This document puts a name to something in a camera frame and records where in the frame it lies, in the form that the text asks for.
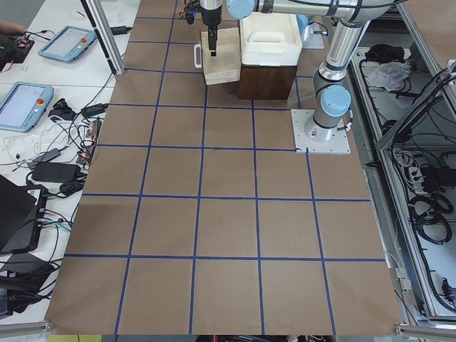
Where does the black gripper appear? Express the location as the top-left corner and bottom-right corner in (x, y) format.
(207, 26), (217, 57)
(177, 0), (200, 25)

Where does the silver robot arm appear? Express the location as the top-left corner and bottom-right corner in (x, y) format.
(227, 1), (399, 133)

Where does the light wooden drawer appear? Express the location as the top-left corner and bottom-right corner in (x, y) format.
(200, 27), (241, 86)

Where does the dark brown wooden cabinet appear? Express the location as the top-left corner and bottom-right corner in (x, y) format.
(238, 64), (298, 100)

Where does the white plastic tray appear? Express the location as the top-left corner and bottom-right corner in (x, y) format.
(239, 12), (302, 66)

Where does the black power adapter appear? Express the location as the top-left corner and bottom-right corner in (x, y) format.
(110, 26), (133, 36)

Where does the far blue teach pendant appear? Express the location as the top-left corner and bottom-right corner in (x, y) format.
(38, 26), (97, 63)

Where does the blue teach pendant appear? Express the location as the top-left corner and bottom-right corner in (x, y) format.
(1, 82), (54, 133)
(38, 26), (97, 63)

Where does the white crumpled cloth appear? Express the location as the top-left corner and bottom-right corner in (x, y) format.
(366, 62), (412, 91)

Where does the near blue teach pendant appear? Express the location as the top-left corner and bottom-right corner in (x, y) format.
(1, 82), (54, 133)

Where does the large black power brick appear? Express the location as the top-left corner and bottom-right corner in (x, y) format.
(31, 162), (81, 183)

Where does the black laptop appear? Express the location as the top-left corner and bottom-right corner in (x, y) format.
(1, 176), (48, 254)

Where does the white drawer handle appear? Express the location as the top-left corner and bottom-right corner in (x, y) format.
(193, 44), (202, 68)

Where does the aluminium frame post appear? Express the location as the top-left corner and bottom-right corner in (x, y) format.
(81, 0), (125, 77)

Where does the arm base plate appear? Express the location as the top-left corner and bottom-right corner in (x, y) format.
(300, 23), (327, 50)
(291, 109), (351, 155)

